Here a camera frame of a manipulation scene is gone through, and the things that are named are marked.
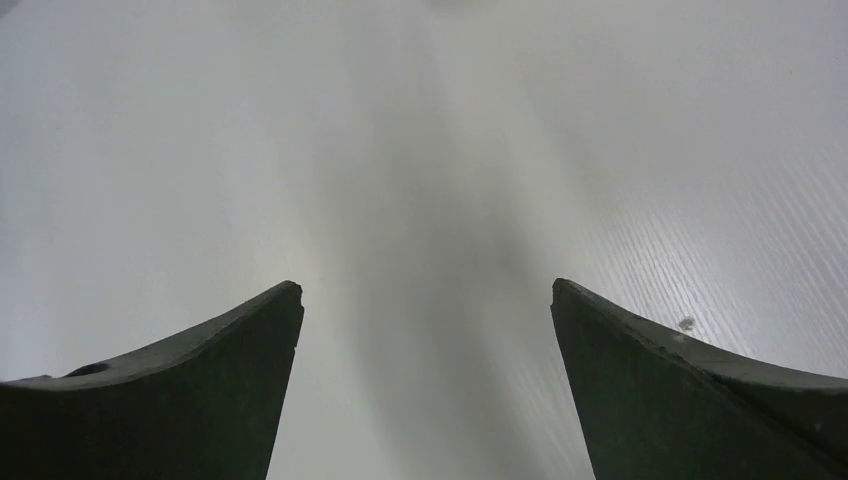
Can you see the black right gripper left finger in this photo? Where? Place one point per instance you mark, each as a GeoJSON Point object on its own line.
{"type": "Point", "coordinates": [204, 403]}

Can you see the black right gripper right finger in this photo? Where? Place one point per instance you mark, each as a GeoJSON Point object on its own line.
{"type": "Point", "coordinates": [654, 403]}

